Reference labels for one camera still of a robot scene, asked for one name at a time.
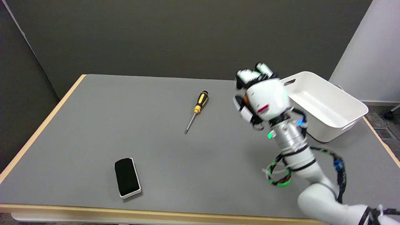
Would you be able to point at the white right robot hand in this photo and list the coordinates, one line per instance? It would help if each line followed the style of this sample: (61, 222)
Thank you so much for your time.
(268, 97)

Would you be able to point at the orange mango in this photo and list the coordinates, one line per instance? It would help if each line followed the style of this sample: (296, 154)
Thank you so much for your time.
(246, 100)

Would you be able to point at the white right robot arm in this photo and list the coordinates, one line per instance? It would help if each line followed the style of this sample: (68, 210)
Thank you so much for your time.
(306, 162)

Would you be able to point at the white plastic storage box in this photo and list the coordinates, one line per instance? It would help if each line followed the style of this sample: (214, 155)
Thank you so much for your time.
(325, 104)

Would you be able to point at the floor vent grille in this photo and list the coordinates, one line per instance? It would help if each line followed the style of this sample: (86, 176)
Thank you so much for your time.
(384, 133)

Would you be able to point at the black chair caster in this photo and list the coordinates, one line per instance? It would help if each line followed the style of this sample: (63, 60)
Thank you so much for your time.
(390, 114)

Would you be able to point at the black whiteboard eraser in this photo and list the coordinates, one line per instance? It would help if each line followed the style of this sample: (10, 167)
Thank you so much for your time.
(127, 177)

